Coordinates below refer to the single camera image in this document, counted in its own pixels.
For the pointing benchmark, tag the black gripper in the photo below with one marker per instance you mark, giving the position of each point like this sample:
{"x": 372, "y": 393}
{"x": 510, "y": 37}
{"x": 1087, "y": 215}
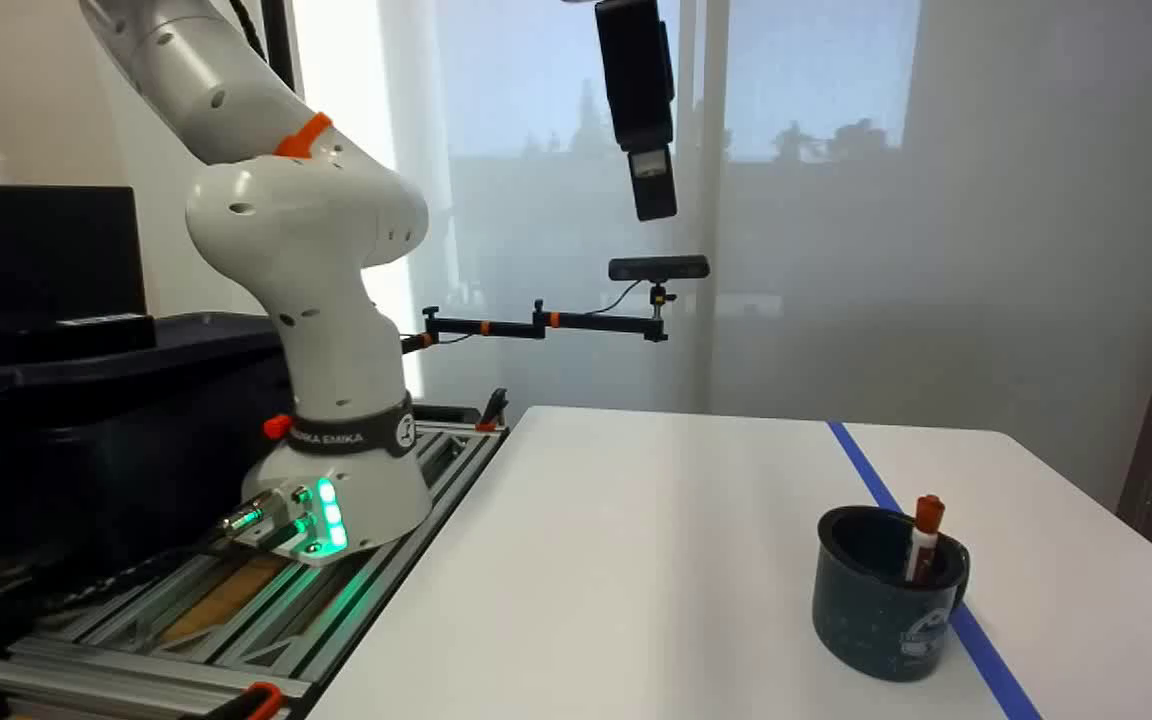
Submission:
{"x": 633, "y": 72}

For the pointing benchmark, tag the red capped sharpie marker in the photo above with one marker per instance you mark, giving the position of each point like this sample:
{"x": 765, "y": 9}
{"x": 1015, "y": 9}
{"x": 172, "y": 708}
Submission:
{"x": 924, "y": 535}

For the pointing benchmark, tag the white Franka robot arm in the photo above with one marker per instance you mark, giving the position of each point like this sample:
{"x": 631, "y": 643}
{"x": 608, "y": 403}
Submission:
{"x": 322, "y": 255}

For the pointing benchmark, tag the orange black clamp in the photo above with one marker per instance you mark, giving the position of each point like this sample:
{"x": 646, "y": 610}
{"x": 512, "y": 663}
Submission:
{"x": 494, "y": 409}
{"x": 266, "y": 701}

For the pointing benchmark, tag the blue tape strip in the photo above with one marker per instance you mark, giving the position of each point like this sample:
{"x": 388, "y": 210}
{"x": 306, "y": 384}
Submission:
{"x": 871, "y": 475}

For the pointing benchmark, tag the dark green mug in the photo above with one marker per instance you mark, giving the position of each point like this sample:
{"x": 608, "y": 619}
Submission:
{"x": 876, "y": 613}

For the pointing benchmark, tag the black storage bin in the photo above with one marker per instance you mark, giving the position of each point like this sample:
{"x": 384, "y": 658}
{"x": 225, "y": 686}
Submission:
{"x": 111, "y": 425}

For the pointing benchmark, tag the wooden plank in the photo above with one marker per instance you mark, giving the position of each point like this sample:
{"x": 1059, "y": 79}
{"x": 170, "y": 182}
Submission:
{"x": 218, "y": 601}

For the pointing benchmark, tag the black monitor with blue light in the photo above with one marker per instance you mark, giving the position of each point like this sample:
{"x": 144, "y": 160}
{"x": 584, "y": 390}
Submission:
{"x": 38, "y": 255}

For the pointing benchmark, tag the black stereo camera bar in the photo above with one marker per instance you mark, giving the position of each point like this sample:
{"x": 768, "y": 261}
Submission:
{"x": 657, "y": 270}

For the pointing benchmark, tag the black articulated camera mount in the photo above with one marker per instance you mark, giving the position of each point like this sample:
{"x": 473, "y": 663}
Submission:
{"x": 539, "y": 320}

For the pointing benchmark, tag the aluminium rail base frame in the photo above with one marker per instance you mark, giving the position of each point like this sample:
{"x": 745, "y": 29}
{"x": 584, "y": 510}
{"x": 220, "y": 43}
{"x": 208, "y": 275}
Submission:
{"x": 377, "y": 601}

